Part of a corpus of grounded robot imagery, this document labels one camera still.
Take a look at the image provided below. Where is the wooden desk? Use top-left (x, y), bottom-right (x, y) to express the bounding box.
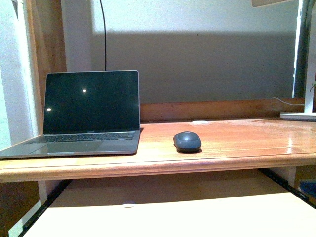
top-left (0, 0), bottom-right (316, 237)

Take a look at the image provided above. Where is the black left drawer rail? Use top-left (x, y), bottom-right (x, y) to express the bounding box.
top-left (20, 180), bottom-right (72, 236)

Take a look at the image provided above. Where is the grey open laptop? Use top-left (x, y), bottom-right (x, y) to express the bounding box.
top-left (0, 70), bottom-right (141, 160)

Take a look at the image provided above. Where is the black drawer rail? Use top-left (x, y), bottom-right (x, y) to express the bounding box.
top-left (259, 168), bottom-right (316, 209)
top-left (20, 180), bottom-right (72, 236)

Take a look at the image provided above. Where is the white charging cable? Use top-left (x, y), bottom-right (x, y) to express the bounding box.
top-left (271, 96), bottom-right (306, 106)

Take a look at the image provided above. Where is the wooden pull-out keyboard tray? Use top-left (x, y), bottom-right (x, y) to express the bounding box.
top-left (22, 170), bottom-right (316, 237)

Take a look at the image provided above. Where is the white lamp stand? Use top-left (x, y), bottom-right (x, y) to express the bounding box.
top-left (280, 0), bottom-right (316, 122)

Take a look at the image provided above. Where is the black hanging cable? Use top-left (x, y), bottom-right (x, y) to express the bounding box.
top-left (99, 0), bottom-right (108, 72)

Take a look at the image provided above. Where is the green plant leaf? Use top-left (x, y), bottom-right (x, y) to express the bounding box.
top-left (310, 81), bottom-right (316, 92)

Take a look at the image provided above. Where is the black right drawer rail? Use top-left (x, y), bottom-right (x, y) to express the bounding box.
top-left (259, 168), bottom-right (316, 209)

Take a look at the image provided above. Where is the dark grey computer mouse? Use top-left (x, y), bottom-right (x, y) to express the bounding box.
top-left (173, 131), bottom-right (201, 153)

